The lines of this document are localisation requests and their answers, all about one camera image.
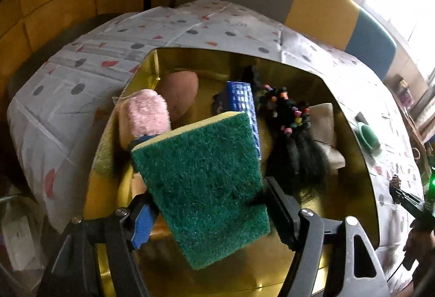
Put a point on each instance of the pink fluffy sponge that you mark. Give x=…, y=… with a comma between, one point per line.
x=149, y=113

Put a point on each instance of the multicolour upholstered bench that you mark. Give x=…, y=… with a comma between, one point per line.
x=319, y=8

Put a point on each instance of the teal round lid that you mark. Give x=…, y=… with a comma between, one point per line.
x=368, y=137

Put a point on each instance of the person's right hand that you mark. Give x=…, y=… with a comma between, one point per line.
x=419, y=246

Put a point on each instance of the gold metal tray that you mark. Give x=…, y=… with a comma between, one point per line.
x=204, y=62

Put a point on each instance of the brown potato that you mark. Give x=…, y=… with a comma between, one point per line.
x=178, y=96

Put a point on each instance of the beige mesh scrubbing pad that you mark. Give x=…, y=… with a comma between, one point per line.
x=323, y=120

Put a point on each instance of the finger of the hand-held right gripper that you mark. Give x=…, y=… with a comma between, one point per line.
x=406, y=198

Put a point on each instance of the wooden shelf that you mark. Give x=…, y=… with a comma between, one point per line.
x=413, y=113

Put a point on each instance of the green and yellow scouring sponge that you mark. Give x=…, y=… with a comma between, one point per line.
x=204, y=181

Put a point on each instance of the printed white bed sheet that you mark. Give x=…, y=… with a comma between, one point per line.
x=102, y=59

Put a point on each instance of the black wig with coloured beads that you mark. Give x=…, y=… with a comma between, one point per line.
x=299, y=154

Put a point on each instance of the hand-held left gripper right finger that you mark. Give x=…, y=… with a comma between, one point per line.
x=278, y=212

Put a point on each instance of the blue plastic basket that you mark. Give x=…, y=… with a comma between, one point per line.
x=241, y=101

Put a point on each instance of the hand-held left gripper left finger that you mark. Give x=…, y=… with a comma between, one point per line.
x=144, y=225

